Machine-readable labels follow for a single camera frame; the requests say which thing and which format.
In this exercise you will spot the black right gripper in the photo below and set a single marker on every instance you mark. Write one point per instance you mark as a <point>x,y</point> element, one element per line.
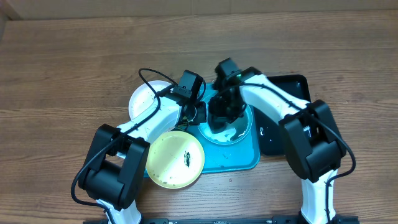
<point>220,116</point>

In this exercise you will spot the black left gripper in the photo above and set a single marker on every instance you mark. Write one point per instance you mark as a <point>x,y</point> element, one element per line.
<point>201,106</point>

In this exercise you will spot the light blue plate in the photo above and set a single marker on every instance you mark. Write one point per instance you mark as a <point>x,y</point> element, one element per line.
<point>232,132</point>

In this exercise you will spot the pink speckled plate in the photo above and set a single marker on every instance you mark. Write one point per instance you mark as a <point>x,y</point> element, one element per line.
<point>143,97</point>

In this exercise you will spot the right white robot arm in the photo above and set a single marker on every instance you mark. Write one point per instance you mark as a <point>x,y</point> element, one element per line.
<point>312,143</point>

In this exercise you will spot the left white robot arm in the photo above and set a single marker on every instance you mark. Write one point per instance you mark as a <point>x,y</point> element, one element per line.
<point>149,144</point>

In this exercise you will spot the black water tray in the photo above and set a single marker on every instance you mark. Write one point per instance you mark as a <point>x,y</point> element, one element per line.
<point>268,134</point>

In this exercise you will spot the teal plastic tray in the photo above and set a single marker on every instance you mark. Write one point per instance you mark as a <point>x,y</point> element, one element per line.
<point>243,155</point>

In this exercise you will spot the yellow plate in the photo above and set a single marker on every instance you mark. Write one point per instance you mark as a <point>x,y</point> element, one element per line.
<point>176,159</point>

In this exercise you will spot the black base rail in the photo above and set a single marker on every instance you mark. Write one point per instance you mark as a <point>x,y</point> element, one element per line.
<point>274,220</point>

